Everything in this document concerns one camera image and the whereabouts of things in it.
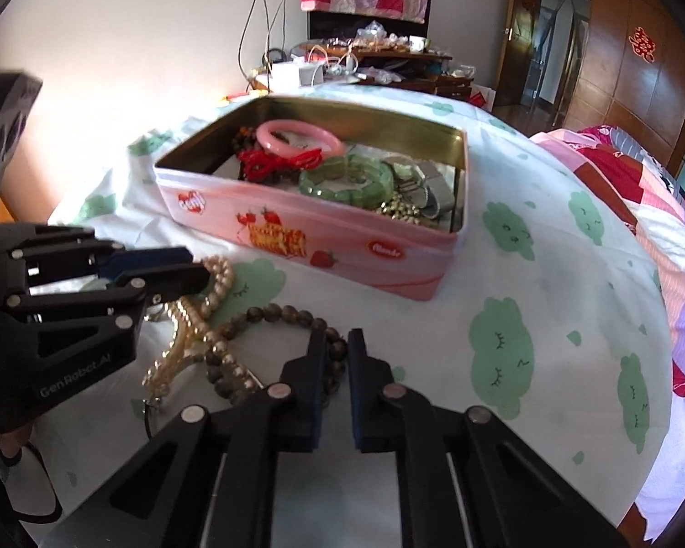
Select red knotted cord charm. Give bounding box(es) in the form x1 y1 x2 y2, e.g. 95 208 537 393
237 147 325 184

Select pink rectangular tin box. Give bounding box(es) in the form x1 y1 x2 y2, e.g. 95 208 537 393
153 94 470 303

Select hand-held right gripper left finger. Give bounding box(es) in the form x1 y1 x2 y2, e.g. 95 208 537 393
57 328 327 548

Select green jade bracelet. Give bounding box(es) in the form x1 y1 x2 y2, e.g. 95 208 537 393
298 154 397 206

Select red paper wall decoration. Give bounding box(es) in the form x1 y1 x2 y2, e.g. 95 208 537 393
629 26 657 63

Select metal band watch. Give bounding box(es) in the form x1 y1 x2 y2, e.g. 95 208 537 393
391 160 454 221

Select pink bangle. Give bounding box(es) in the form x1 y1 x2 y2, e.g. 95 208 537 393
256 119 344 156

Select brown wooden bead strand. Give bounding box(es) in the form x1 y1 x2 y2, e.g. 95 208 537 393
205 304 349 409

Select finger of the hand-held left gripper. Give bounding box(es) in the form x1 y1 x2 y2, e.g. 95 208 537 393
0 225 194 287
3 264 211 367

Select pearl necklace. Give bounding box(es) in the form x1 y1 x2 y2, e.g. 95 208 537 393
142 256 260 406

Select white green-print tablecloth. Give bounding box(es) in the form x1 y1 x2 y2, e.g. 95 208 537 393
34 80 674 548

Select silver bead chain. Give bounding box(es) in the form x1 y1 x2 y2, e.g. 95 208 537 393
377 191 429 226

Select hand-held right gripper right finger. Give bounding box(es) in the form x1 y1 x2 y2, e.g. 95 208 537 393
348 328 629 548

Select white box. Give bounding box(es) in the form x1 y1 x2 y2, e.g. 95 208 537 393
271 62 326 92

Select wooden TV cabinet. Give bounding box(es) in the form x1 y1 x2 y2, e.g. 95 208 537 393
248 40 474 100

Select hanging power cables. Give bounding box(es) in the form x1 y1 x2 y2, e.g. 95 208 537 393
238 0 289 78

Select black television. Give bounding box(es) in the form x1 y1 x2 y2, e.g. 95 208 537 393
307 10 429 49

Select wooden door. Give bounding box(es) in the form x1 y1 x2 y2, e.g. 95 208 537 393
494 0 595 126

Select grey star-print blanket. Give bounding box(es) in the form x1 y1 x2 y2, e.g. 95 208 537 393
599 124 685 200

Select person's left hand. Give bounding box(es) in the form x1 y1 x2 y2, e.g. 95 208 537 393
0 425 38 461

